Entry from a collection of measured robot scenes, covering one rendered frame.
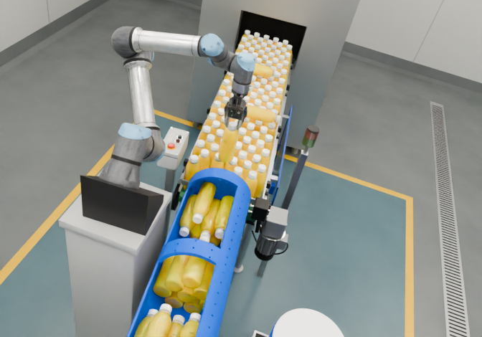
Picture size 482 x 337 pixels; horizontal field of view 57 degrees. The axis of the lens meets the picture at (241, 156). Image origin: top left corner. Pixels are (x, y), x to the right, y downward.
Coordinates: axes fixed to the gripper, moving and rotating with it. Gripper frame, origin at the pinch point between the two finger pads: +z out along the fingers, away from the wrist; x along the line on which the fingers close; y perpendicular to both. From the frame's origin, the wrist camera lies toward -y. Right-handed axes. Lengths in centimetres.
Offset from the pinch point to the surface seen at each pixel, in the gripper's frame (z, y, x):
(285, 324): 31, 69, 39
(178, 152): 24.6, -1.0, -22.9
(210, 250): 12, 60, 6
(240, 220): 17.8, 37.1, 13.7
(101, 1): 128, -356, -217
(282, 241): 64, 2, 39
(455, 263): 134, -82, 185
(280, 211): 49, -4, 34
